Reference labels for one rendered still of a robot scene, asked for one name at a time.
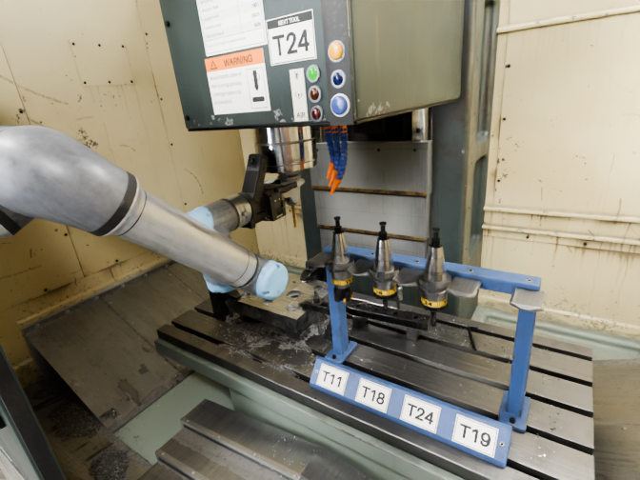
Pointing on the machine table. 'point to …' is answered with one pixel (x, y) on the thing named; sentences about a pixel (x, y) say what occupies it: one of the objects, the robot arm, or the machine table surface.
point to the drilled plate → (271, 314)
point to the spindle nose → (287, 148)
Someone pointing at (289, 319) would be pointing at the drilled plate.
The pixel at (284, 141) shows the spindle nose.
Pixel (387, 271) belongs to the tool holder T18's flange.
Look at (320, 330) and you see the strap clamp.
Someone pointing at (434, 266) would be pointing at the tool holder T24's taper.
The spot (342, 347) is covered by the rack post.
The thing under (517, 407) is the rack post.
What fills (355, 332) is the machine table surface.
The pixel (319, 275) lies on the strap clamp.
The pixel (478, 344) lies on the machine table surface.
